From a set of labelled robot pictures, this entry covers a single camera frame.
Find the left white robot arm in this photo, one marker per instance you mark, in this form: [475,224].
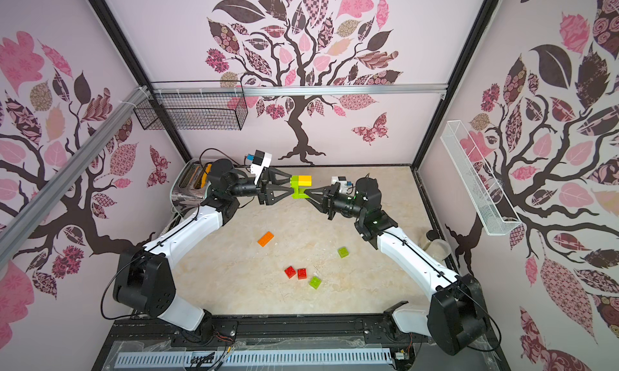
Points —
[144,280]

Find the green square lego brick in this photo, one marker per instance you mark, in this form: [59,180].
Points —
[315,282]
[343,252]

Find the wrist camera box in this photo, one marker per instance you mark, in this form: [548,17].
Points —
[345,186]
[259,162]

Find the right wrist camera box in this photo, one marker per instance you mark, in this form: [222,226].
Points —
[345,186]

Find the green lego brick front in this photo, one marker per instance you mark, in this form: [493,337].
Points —
[302,192]

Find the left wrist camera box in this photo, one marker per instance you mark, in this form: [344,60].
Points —
[259,162]

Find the red lego brick left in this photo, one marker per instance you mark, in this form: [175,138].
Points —
[290,272]

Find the white wire shelf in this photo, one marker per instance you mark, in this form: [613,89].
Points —
[468,151]

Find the white slotted cable duct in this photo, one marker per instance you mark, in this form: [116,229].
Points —
[253,358]

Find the black wire basket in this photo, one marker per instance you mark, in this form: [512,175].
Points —
[215,105]

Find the aluminium rail left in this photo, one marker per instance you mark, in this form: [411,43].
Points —
[26,221]

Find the long green lego brick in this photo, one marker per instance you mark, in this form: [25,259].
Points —
[294,183]

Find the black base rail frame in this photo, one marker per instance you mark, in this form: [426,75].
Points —
[227,333]

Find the mint green toaster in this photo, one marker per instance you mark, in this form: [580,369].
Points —
[189,188]

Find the green square lego brick right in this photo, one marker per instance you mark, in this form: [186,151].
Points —
[343,252]

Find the yellow lego brick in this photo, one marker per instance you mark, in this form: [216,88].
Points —
[305,181]

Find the orange lego brick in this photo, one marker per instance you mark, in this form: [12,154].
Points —
[265,239]

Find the green square lego brick middle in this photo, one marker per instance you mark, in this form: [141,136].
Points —
[315,282]

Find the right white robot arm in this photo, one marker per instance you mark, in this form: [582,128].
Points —
[457,315]

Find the aluminium rail back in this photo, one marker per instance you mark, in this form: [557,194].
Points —
[396,89]

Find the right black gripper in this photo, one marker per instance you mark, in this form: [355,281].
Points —
[330,202]

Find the aluminium rail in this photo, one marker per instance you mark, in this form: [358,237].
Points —
[396,89]
[26,221]

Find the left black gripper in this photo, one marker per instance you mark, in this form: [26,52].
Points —
[263,190]

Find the clear plastic cup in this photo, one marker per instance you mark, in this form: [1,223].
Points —
[435,246]

